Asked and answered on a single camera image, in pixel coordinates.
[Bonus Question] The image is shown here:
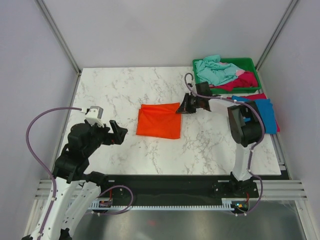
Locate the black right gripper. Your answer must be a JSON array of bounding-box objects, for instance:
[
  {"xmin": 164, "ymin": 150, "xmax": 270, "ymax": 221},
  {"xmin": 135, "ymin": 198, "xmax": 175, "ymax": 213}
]
[{"xmin": 177, "ymin": 92, "xmax": 202, "ymax": 114}]

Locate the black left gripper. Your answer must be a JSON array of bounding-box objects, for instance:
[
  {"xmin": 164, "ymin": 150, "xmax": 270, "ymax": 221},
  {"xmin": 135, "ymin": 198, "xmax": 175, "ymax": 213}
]
[{"xmin": 84, "ymin": 119, "xmax": 128, "ymax": 156}]

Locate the orange t-shirt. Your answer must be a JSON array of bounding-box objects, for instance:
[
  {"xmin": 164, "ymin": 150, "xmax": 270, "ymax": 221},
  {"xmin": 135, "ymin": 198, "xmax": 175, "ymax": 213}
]
[{"xmin": 136, "ymin": 102, "xmax": 182, "ymax": 140}]

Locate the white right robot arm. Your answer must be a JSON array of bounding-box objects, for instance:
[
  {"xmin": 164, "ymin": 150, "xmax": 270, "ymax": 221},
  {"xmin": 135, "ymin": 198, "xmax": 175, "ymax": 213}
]
[{"xmin": 176, "ymin": 83, "xmax": 265, "ymax": 197}]

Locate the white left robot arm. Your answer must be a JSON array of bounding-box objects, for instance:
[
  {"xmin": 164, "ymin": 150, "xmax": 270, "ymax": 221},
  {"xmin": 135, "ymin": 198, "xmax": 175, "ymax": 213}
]
[{"xmin": 24, "ymin": 106, "xmax": 128, "ymax": 240}]

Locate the teal t-shirt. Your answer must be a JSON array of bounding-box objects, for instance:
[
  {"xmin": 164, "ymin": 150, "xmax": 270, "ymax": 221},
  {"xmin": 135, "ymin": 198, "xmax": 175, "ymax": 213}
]
[{"xmin": 194, "ymin": 54, "xmax": 244, "ymax": 86}]

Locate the pink t-shirt in bin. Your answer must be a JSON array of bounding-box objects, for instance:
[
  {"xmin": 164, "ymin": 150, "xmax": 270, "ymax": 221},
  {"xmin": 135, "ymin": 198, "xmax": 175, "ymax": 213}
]
[{"xmin": 198, "ymin": 62, "xmax": 245, "ymax": 90}]

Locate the magenta t-shirt in bin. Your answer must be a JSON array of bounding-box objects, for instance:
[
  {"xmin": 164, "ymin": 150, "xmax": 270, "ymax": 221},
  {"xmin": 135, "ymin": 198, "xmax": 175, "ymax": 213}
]
[{"xmin": 220, "ymin": 71, "xmax": 259, "ymax": 92}]

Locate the green plastic bin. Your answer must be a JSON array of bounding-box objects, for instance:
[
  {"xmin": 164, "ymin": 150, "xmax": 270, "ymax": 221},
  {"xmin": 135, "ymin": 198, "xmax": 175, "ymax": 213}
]
[{"xmin": 192, "ymin": 55, "xmax": 262, "ymax": 94}]

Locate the folded magenta t-shirt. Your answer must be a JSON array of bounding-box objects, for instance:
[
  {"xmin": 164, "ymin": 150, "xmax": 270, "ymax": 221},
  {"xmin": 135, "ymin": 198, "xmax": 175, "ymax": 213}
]
[{"xmin": 226, "ymin": 93, "xmax": 281, "ymax": 133}]

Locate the folded blue t-shirt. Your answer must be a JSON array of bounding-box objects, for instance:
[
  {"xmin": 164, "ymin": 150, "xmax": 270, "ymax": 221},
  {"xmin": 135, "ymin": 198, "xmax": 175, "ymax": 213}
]
[{"xmin": 231, "ymin": 95, "xmax": 277, "ymax": 135}]

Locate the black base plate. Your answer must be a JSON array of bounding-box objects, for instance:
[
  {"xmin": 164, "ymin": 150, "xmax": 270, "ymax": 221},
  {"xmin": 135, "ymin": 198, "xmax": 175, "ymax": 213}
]
[{"xmin": 102, "ymin": 175, "xmax": 259, "ymax": 206}]

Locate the white slotted cable duct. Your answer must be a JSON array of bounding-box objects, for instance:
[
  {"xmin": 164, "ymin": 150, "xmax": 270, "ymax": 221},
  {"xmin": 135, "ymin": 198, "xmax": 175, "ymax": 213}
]
[{"xmin": 88, "ymin": 199, "xmax": 250, "ymax": 211}]

